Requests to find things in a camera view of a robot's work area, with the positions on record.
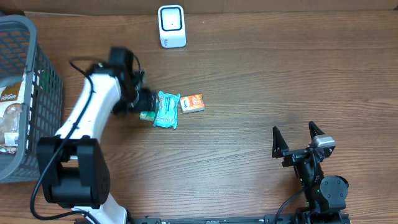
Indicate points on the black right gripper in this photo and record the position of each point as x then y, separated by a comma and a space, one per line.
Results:
280, 150

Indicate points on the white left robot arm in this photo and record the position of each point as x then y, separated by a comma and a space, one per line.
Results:
74, 177

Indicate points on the white barcode scanner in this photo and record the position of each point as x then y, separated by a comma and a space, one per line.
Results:
172, 26

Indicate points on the small teal tissue pack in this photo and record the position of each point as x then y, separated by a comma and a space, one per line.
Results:
147, 115

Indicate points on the grey plastic basket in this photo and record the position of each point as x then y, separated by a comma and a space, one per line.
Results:
32, 96

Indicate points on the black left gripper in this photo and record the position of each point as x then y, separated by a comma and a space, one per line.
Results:
147, 101

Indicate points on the teal wet wipes pack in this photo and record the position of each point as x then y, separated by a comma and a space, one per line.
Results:
167, 112

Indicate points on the brown bread snack bag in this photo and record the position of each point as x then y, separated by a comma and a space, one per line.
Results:
12, 98

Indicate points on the orange tissue pack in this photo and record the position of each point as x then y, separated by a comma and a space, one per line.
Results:
192, 103

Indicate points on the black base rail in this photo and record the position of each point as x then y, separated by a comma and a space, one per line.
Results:
202, 221

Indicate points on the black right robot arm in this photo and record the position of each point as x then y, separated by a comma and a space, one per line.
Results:
325, 195

